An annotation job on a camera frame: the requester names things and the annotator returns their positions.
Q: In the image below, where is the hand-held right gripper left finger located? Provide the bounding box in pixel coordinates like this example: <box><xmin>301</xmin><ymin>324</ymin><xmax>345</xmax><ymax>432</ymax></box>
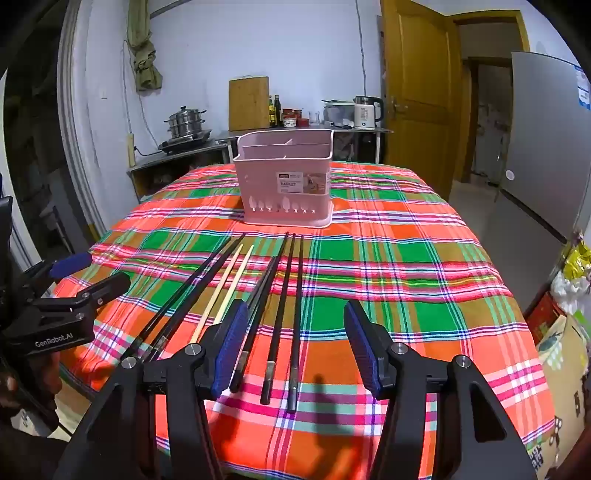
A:
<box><xmin>60</xmin><ymin>299</ymin><xmax>250</xmax><ymax>480</ymax></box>

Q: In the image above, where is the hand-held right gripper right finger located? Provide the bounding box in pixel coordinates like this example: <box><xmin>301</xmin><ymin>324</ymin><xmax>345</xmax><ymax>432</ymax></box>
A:
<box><xmin>344</xmin><ymin>299</ymin><xmax>539</xmax><ymax>480</ymax></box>

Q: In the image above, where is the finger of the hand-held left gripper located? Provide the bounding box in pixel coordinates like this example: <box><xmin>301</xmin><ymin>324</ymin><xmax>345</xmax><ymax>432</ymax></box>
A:
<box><xmin>28</xmin><ymin>271</ymin><xmax>132</xmax><ymax>320</ymax></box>
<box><xmin>21</xmin><ymin>252</ymin><xmax>93</xmax><ymax>296</ymax></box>

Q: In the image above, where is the wooden chopstick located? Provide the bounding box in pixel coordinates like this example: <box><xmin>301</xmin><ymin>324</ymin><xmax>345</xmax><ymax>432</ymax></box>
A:
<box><xmin>189</xmin><ymin>244</ymin><xmax>244</xmax><ymax>344</ymax></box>
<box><xmin>213</xmin><ymin>244</ymin><xmax>254</xmax><ymax>324</ymax></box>

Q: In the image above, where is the black chopstick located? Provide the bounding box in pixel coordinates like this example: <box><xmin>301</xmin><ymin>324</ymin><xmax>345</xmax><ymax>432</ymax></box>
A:
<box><xmin>286</xmin><ymin>235</ymin><xmax>305</xmax><ymax>414</ymax></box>
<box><xmin>246</xmin><ymin>255</ymin><xmax>280</xmax><ymax>311</ymax></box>
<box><xmin>143</xmin><ymin>233</ymin><xmax>246</xmax><ymax>365</ymax></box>
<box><xmin>260</xmin><ymin>233</ymin><xmax>296</xmax><ymax>406</ymax></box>
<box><xmin>121</xmin><ymin>239</ymin><xmax>232</xmax><ymax>361</ymax></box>
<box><xmin>230</xmin><ymin>232</ymin><xmax>290</xmax><ymax>394</ymax></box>

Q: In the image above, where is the pink utensil basket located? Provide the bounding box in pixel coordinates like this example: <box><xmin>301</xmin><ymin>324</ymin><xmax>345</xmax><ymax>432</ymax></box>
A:
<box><xmin>232</xmin><ymin>129</ymin><xmax>334</xmax><ymax>229</ymax></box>

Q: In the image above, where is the plaid tablecloth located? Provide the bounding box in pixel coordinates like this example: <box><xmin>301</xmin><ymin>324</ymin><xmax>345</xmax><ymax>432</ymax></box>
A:
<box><xmin>53</xmin><ymin>161</ymin><xmax>557</xmax><ymax>480</ymax></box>

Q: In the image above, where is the low metal shelf unit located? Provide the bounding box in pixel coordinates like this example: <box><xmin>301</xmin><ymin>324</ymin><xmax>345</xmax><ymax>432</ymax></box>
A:
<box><xmin>127</xmin><ymin>138</ymin><xmax>232</xmax><ymax>202</ymax></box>

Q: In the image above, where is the black cooktop stove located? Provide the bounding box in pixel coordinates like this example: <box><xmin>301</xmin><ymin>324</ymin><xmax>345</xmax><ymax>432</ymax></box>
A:
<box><xmin>158</xmin><ymin>129</ymin><xmax>213</xmax><ymax>154</ymax></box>

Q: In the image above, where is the steel steamer pot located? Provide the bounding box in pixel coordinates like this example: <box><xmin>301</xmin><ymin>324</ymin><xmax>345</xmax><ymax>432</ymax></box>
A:
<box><xmin>165</xmin><ymin>105</ymin><xmax>207</xmax><ymax>139</ymax></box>

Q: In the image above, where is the red box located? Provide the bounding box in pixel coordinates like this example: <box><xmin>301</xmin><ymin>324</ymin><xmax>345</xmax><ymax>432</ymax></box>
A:
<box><xmin>526</xmin><ymin>291</ymin><xmax>566</xmax><ymax>344</ymax></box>

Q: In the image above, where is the printed cardboard box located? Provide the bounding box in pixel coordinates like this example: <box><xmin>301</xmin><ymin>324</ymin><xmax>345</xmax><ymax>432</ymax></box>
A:
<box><xmin>536</xmin><ymin>314</ymin><xmax>591</xmax><ymax>480</ymax></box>

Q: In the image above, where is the hanging green cloth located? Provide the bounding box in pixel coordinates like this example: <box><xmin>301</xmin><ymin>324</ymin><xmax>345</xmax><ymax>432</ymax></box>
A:
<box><xmin>127</xmin><ymin>0</ymin><xmax>163</xmax><ymax>93</ymax></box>

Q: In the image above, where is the metal kitchen counter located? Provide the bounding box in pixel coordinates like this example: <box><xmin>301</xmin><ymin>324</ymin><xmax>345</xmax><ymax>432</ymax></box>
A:
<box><xmin>215</xmin><ymin>126</ymin><xmax>395</xmax><ymax>165</ymax></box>

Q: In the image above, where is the wooden cutting board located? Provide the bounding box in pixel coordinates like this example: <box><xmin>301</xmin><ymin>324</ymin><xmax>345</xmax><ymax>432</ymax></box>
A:
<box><xmin>228</xmin><ymin>76</ymin><xmax>271</xmax><ymax>132</ymax></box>

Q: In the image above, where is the yellow plastic bag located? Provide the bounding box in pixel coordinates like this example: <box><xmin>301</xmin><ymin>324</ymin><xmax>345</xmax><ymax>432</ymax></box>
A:
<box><xmin>561</xmin><ymin>240</ymin><xmax>591</xmax><ymax>282</ymax></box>

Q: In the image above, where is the white electric kettle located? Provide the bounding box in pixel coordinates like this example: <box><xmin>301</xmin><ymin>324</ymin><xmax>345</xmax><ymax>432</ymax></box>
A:
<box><xmin>353</xmin><ymin>96</ymin><xmax>385</xmax><ymax>130</ymax></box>

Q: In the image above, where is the clear plastic food container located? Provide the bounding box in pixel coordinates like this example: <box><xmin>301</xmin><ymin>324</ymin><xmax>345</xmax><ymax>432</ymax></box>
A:
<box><xmin>322</xmin><ymin>99</ymin><xmax>356</xmax><ymax>129</ymax></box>

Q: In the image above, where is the wooden door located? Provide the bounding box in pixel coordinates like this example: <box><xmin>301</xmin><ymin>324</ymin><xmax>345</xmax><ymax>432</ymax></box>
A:
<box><xmin>379</xmin><ymin>0</ymin><xmax>462</xmax><ymax>201</ymax></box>

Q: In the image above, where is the silver refrigerator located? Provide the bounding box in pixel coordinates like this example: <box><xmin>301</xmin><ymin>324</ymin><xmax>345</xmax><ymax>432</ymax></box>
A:
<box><xmin>494</xmin><ymin>51</ymin><xmax>591</xmax><ymax>245</ymax></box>

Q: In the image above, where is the power strip cable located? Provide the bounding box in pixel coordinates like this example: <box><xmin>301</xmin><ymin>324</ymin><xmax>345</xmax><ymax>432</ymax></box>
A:
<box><xmin>121</xmin><ymin>39</ymin><xmax>160</xmax><ymax>158</ymax></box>

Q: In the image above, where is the wall cable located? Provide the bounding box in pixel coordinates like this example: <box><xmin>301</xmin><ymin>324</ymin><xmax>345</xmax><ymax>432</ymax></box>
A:
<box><xmin>355</xmin><ymin>0</ymin><xmax>370</xmax><ymax>97</ymax></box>

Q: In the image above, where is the wooden door frame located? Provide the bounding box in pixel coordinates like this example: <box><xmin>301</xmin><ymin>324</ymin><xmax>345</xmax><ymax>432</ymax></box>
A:
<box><xmin>445</xmin><ymin>10</ymin><xmax>532</xmax><ymax>185</ymax></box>

